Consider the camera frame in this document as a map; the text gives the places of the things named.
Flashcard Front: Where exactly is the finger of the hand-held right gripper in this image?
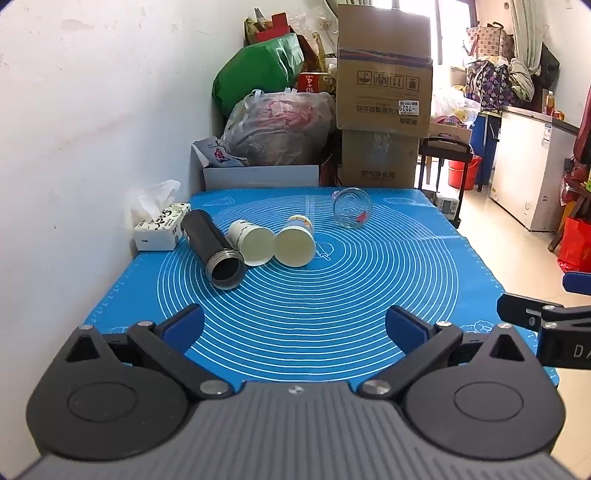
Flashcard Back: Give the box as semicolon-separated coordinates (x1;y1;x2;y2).
497;292;565;331
562;271;591;295

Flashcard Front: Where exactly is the grey storage box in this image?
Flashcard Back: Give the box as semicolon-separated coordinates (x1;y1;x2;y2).
202;163;321;191

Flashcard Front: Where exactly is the printed white paper cup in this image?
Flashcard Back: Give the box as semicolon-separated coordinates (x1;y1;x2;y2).
273;215;317;268

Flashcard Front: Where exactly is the pink and white box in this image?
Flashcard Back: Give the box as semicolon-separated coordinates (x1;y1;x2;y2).
428;115;474;145

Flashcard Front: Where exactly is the black thermos cup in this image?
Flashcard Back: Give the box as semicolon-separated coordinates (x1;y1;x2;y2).
180;209;246;291

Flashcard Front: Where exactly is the red shopping bag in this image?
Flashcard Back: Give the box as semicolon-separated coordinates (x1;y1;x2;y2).
556;216;591;273

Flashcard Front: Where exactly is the red gift box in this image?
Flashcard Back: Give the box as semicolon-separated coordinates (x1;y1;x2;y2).
245;13;297;46

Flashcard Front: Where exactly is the white patterned tissue box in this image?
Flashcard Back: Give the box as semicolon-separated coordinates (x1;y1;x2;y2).
134;202;192;252

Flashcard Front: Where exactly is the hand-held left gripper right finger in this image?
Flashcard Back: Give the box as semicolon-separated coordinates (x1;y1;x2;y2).
358;305;539;400

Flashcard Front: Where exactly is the purple patterned bag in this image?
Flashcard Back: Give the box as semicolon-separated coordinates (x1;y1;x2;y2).
465;60;516;112

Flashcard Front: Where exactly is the black trolley cart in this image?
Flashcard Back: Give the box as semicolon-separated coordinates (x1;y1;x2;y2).
414;137;477;230

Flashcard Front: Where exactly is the white printed plastic bag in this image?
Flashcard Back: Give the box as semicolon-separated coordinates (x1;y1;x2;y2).
191;137;251;169

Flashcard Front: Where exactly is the blue silicone baking mat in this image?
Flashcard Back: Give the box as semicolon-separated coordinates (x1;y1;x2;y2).
80;186;562;389

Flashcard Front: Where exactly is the large taped cardboard box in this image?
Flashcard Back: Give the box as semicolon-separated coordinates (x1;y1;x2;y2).
335;3;435;138

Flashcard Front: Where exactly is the clear glass cup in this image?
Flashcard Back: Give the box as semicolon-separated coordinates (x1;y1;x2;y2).
331;187;374;230

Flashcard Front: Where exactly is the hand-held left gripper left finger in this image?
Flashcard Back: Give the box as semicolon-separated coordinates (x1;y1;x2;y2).
62;304;235;400

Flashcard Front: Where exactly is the pale curtain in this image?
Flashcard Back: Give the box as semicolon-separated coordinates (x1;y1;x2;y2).
508;0;544;103

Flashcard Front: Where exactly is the plain white paper cup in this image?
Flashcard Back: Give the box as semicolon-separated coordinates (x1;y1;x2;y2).
227;219;277;267

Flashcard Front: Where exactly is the red bucket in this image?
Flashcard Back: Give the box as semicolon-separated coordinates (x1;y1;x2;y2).
447;154;482;192

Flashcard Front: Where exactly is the white tissue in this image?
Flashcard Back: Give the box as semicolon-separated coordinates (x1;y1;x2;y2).
124;179;182;232

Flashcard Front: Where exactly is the plain brown cardboard box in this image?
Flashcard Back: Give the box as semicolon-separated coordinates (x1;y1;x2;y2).
341;128;421;189

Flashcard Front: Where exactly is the white chest freezer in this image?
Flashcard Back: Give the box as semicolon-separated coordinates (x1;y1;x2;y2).
488;104;581;233

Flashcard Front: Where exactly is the red carton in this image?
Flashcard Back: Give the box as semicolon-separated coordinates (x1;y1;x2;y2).
297;72;336;95

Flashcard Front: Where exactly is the green bag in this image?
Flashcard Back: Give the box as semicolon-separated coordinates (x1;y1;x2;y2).
212;32;306;114

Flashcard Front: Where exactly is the clear bag with red contents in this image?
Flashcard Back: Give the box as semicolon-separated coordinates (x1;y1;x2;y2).
218;87;337;167

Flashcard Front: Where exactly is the checkered handbag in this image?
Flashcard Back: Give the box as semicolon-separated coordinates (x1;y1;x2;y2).
465;21;516;64

